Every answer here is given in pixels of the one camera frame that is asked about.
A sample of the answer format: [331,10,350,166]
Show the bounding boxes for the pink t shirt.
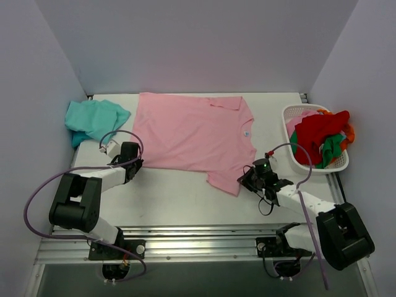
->
[286,116,304,138]
[132,93,256,196]

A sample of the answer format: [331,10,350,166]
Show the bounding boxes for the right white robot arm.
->
[238,158,375,270]

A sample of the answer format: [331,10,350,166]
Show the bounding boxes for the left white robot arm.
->
[49,142,144,259]

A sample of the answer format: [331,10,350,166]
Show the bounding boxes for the teal t shirt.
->
[64,100,131,148]

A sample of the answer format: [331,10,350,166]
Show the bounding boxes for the pink t shirt in basket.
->
[286,116,304,138]

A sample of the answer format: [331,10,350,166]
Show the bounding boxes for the red t shirt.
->
[290,110,355,169]

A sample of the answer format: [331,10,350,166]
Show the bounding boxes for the green t shirt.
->
[289,130,343,169]

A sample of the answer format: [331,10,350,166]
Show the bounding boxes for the white plastic basket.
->
[282,104,355,175]

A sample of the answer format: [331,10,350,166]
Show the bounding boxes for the orange t shirt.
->
[310,110,355,152]

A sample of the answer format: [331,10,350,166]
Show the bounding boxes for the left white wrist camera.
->
[99,140,121,158]

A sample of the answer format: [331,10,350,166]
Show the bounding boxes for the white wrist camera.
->
[264,150,278,166]
[99,140,121,158]

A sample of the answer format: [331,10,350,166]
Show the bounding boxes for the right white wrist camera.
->
[264,150,278,166]

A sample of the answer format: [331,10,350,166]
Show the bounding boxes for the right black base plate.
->
[255,236,312,257]

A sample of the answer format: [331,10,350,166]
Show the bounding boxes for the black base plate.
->
[255,236,312,257]
[88,239,146,260]

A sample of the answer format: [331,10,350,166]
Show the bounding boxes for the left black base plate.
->
[88,239,146,260]

